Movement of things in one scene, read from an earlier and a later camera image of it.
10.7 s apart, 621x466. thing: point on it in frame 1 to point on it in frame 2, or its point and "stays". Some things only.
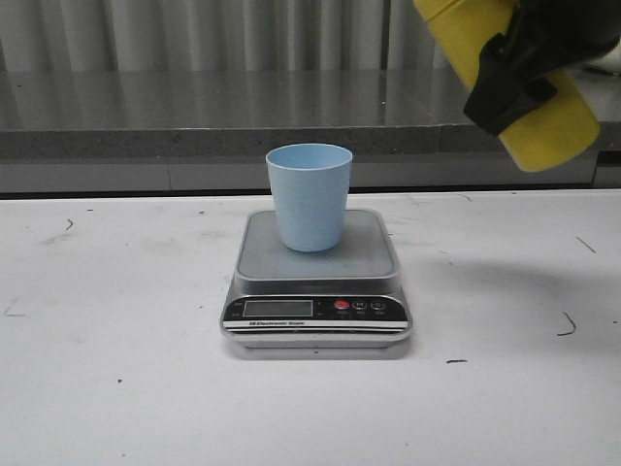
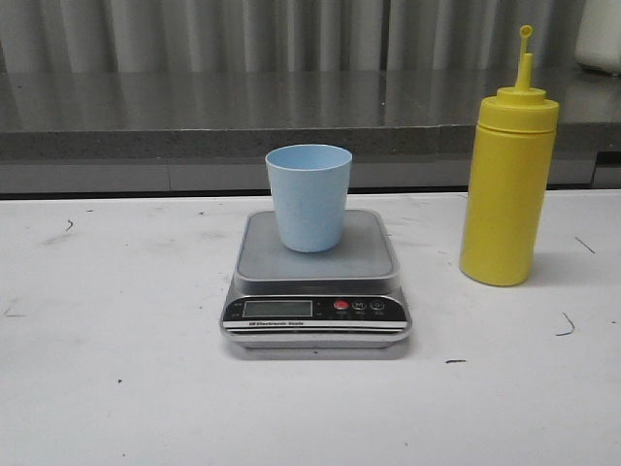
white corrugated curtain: [216, 36] stays
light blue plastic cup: [311, 185] stays
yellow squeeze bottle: [559, 130] to [511, 180]
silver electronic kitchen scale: [348, 297] stays
